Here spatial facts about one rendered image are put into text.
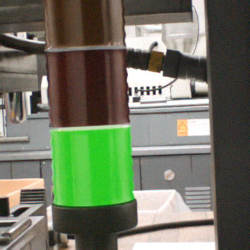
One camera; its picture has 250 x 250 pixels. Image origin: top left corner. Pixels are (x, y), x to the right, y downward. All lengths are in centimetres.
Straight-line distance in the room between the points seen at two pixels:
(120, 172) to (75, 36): 6
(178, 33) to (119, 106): 498
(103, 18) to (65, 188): 8
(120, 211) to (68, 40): 8
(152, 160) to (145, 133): 20
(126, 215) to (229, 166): 20
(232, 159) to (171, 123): 453
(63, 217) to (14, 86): 30
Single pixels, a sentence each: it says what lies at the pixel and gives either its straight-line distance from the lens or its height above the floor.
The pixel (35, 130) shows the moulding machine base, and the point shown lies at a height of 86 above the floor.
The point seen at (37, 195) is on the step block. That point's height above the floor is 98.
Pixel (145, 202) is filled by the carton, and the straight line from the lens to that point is 335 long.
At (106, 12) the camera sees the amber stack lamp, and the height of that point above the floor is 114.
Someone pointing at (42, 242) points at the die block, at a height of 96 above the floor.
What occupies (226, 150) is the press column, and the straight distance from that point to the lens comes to 52.
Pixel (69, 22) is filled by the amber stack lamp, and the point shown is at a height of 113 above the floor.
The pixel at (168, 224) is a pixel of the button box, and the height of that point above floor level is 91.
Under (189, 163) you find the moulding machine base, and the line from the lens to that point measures 506.
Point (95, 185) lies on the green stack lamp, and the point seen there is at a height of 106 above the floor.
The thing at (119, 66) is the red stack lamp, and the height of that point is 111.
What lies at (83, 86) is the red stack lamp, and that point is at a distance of 32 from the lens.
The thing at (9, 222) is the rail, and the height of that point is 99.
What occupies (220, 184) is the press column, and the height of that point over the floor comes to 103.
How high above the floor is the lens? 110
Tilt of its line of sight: 3 degrees down
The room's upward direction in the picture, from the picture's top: 3 degrees counter-clockwise
